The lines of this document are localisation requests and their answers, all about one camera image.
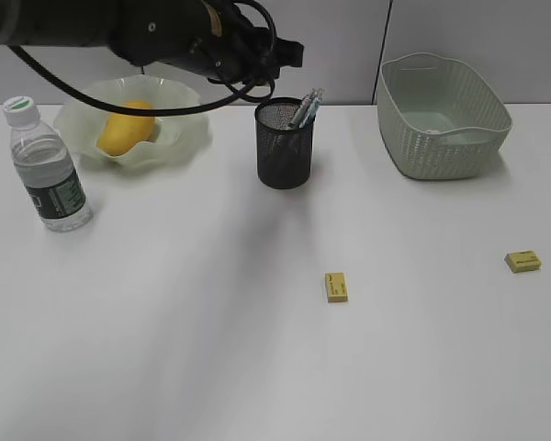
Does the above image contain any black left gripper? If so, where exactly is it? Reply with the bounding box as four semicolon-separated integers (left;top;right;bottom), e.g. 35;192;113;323
206;13;304;85

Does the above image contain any grey grip mechanical pencil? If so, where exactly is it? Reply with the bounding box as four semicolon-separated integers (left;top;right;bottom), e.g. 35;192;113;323
293;86;327;132

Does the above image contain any beige grip mechanical pencil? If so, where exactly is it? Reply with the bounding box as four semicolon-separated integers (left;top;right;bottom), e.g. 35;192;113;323
287;89;320;132

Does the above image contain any blue grip mechanical pencil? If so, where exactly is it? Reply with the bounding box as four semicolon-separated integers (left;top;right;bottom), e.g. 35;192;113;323
299;97;321;129

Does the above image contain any yellow mango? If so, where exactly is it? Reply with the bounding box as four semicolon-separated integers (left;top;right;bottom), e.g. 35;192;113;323
96;114;155;156

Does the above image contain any clear water bottle green label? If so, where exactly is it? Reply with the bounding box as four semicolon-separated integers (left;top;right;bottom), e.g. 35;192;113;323
3;96;93;232

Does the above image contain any yellow eraser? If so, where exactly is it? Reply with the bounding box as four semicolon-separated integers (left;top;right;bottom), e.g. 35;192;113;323
324;272;348;303
504;250;542;274

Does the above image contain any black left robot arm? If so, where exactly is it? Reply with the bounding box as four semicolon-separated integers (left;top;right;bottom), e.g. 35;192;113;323
0;0;304;85

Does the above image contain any pale green wavy plate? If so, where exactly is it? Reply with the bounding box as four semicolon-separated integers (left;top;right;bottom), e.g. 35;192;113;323
53;74;212;170

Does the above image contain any black mesh pen holder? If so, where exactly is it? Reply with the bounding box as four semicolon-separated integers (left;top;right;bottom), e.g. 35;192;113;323
254;97;314;189

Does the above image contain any pale green woven basket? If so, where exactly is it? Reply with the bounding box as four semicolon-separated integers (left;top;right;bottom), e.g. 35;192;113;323
377;52;512;180

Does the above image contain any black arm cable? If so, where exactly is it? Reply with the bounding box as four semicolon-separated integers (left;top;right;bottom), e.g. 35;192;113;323
6;0;279;116

